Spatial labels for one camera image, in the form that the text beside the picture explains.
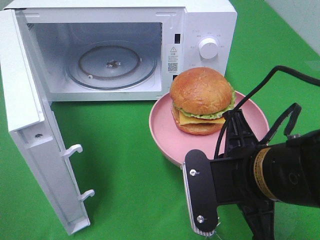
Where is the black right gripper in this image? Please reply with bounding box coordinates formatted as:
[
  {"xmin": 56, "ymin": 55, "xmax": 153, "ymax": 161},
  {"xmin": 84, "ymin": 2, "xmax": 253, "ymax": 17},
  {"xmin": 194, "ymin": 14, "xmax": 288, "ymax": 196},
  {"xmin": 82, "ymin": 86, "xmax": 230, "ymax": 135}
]
[{"xmin": 210, "ymin": 109, "xmax": 275, "ymax": 240}]

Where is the burger with cheese and lettuce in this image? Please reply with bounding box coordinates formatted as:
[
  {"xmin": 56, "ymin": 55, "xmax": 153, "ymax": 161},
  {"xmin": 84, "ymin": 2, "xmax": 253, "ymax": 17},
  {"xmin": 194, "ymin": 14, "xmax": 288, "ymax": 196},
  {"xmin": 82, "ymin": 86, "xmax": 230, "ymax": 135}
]
[{"xmin": 169, "ymin": 67, "xmax": 236, "ymax": 136}]

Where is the white microwave door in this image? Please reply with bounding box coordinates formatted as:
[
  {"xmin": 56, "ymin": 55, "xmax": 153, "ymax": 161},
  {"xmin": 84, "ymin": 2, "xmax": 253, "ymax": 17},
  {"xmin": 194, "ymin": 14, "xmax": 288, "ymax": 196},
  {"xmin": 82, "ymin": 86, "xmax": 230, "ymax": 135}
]
[{"xmin": 0, "ymin": 9, "xmax": 95, "ymax": 235}]

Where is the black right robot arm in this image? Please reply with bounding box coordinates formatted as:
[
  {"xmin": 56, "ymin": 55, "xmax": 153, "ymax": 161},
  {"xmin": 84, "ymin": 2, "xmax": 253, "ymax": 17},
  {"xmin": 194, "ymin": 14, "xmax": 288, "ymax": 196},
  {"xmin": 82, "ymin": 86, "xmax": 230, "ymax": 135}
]
[{"xmin": 210, "ymin": 105, "xmax": 320, "ymax": 240}]

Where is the clear tape piece left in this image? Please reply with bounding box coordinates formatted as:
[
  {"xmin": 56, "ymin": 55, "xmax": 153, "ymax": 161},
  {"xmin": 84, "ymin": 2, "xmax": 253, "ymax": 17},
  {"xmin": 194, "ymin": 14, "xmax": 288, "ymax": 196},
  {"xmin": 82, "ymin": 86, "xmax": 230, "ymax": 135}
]
[{"xmin": 213, "ymin": 219, "xmax": 223, "ymax": 240}]

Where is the upper white microwave knob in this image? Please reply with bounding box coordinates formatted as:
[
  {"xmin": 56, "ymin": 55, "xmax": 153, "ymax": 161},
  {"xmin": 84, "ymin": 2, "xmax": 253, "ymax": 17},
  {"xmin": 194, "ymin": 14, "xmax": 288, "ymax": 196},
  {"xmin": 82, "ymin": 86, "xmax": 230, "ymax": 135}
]
[{"xmin": 198, "ymin": 37, "xmax": 219, "ymax": 60}]

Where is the white microwave oven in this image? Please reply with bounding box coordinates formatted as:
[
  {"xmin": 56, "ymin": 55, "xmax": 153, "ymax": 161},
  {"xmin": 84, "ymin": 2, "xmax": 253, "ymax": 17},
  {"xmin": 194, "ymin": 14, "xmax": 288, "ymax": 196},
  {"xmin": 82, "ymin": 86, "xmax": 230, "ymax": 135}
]
[{"xmin": 2, "ymin": 0, "xmax": 237, "ymax": 102}]

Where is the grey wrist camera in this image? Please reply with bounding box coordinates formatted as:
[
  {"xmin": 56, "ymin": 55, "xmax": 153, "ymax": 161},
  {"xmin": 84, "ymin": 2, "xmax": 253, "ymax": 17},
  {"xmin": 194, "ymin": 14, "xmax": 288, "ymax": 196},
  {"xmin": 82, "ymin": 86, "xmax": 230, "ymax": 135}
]
[{"xmin": 182, "ymin": 149, "xmax": 218, "ymax": 237}]

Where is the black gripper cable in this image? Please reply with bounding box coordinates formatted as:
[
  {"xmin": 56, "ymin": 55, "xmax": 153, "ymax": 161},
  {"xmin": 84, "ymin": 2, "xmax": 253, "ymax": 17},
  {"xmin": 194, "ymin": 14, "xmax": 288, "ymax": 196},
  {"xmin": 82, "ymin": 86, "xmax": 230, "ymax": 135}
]
[{"xmin": 213, "ymin": 65, "xmax": 320, "ymax": 161}]

